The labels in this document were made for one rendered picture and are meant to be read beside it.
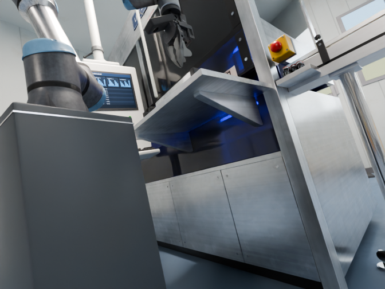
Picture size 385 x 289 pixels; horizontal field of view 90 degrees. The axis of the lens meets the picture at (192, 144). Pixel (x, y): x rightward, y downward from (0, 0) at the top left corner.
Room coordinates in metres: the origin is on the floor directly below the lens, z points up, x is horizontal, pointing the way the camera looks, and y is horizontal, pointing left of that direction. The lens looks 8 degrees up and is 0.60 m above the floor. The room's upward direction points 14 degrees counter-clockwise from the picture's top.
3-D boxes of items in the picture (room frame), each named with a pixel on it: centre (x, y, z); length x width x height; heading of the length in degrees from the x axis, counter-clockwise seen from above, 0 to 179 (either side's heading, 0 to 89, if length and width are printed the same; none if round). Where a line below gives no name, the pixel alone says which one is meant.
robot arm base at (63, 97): (0.47, 0.31, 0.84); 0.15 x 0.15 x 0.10
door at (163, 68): (1.32, 0.08, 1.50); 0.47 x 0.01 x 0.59; 41
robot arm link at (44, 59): (0.47, 0.31, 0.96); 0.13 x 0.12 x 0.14; 2
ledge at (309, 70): (0.75, -0.49, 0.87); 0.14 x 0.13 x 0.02; 131
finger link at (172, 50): (0.62, -0.03, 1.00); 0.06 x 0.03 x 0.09; 131
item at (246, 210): (1.86, -0.09, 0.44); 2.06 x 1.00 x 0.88; 41
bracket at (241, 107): (0.73, -0.18, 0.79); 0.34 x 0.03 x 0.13; 131
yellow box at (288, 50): (0.73, -0.44, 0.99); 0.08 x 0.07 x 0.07; 131
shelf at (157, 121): (0.93, -0.03, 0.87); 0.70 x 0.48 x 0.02; 41
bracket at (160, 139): (1.11, 0.14, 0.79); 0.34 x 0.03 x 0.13; 131
